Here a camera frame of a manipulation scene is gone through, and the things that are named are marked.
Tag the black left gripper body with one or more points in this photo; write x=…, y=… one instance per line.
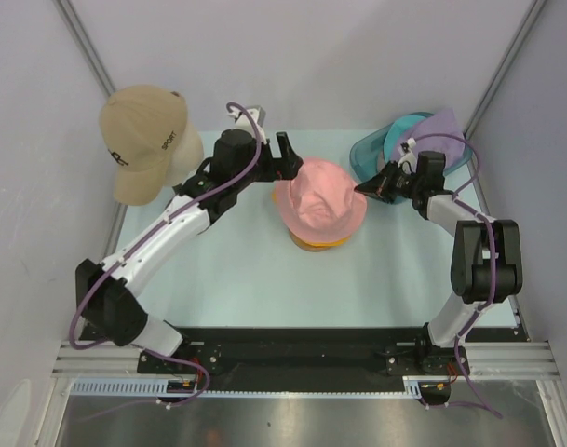
x=268, y=169

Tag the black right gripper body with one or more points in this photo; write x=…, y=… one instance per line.
x=398, y=183

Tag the yellow bucket hat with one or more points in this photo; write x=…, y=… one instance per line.
x=311, y=218

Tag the pink bucket hat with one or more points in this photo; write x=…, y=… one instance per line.
x=334, y=183

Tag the tan baseball cap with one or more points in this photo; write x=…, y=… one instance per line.
x=141, y=126

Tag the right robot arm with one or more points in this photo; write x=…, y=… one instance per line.
x=486, y=266

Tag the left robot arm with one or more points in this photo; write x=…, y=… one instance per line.
x=107, y=292

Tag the teal plastic bin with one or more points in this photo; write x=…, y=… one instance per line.
x=367, y=156

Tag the teal hat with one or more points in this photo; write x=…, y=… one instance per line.
x=399, y=130

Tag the purple hat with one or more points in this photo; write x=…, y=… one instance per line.
x=441, y=133

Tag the light wooden hat stand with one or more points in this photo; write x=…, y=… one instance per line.
x=318, y=247

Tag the cream mannequin head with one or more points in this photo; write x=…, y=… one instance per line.
x=186, y=158

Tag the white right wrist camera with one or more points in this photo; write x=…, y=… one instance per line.
x=406, y=153

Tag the aluminium frame rail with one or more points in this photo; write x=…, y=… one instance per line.
x=487, y=361

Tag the aluminium corner rail right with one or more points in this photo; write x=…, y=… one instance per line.
x=513, y=49

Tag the aluminium corner rail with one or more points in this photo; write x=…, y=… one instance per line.
x=513, y=49
x=84, y=43

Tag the white slotted cable duct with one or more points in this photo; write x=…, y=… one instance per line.
x=179, y=389

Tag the aluminium corner rail left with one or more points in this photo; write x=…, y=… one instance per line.
x=84, y=43

